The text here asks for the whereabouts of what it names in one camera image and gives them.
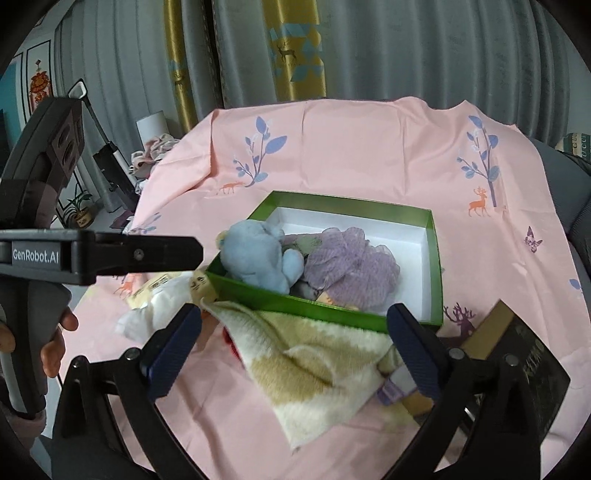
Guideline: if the cream yellow fleece blanket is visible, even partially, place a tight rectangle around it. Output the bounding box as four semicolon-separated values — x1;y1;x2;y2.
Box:
200;301;403;450

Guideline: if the blue plush toy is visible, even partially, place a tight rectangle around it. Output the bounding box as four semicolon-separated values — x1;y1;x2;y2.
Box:
216;219;290;295

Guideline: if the grey plush toy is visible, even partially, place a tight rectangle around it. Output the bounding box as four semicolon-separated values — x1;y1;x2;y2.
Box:
280;234;322;301

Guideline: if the pink sleeve forearm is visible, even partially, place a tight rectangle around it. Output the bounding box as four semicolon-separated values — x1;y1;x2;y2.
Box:
1;404;46;452

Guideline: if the white soft cloth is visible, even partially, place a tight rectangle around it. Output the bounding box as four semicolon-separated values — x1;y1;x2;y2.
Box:
115;270;212;344

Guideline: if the person's left hand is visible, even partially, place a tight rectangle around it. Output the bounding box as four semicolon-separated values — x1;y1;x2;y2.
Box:
0;306;80;379

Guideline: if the blue white small carton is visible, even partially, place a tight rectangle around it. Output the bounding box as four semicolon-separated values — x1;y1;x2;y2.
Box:
377;365;418;406

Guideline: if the potted plant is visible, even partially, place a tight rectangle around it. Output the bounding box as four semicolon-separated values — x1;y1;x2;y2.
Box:
63;191;94;229

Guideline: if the red patterned small item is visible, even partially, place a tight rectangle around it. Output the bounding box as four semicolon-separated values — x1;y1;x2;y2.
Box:
222;328;242;362

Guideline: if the upright vacuum cleaner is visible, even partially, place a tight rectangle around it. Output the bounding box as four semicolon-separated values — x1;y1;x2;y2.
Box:
67;78;139;212

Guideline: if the black gold tin box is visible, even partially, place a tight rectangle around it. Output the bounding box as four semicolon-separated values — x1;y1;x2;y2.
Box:
400;299;573;446

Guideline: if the purple mesh bath sponge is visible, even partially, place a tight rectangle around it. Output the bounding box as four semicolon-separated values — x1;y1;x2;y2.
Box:
304;227;401;311

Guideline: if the green open box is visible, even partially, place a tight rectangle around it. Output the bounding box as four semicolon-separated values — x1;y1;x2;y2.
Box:
206;191;443;332

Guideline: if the white cylinder lamp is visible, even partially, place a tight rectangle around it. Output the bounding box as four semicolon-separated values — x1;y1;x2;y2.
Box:
136;111;169;144

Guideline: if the pink printed tablecloth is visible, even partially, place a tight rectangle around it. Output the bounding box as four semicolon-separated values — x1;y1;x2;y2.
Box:
59;95;591;480

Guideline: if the red hanging ornament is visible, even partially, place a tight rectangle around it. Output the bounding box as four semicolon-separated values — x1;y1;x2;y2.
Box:
28;66;51;113

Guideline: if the grey curtain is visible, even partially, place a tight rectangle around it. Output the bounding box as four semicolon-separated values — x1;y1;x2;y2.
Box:
50;0;591;213

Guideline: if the grey sofa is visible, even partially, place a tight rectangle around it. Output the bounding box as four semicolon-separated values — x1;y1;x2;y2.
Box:
530;138;591;269

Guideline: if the striped cushion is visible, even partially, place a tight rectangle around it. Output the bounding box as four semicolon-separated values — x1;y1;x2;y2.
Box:
555;133;591;161

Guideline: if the yellow patterned curtain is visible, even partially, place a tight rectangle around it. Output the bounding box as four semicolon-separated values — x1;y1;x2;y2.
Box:
163;1;327;132

